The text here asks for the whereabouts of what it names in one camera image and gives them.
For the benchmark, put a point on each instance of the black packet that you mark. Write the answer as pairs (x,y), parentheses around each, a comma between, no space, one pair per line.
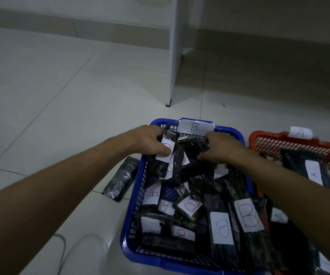
(122,180)

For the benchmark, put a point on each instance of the person's right forearm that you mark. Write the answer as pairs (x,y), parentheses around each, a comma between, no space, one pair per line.
(296,197)

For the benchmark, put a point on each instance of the person's left forearm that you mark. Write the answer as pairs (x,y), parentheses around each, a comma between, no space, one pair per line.
(53,203)

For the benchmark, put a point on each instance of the white desk side panel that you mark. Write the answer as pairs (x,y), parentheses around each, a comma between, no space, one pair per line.
(176,40)

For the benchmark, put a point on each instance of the person's left hand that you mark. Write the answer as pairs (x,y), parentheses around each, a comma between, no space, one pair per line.
(147,140)

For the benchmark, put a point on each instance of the small white paper tag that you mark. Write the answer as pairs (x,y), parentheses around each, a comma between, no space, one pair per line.
(300,132)

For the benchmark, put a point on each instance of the person's right hand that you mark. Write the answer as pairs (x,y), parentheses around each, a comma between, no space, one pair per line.
(225,148)

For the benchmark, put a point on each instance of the blue plastic basket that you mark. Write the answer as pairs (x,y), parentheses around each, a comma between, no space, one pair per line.
(233,131)

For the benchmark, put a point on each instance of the red plastic basket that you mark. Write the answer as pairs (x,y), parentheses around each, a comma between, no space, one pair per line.
(268,136)

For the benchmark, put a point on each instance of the large white paper tag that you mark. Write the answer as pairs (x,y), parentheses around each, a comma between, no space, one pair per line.
(195,127)

